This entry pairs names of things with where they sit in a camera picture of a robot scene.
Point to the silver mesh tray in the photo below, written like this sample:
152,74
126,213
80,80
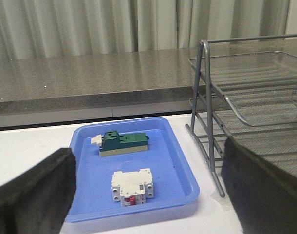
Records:
260,88
277,144

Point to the white circuit breaker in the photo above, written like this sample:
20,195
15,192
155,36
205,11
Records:
132,188

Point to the blue plastic tray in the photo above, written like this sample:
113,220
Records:
173,181

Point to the green electrical switch block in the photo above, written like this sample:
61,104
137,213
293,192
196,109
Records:
113,143

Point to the grey stone counter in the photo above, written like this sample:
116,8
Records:
111,84

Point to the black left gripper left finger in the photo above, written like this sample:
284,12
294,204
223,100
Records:
37,201

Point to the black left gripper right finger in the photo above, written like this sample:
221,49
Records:
263,195

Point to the silver metal rack frame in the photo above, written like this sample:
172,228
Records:
203,110

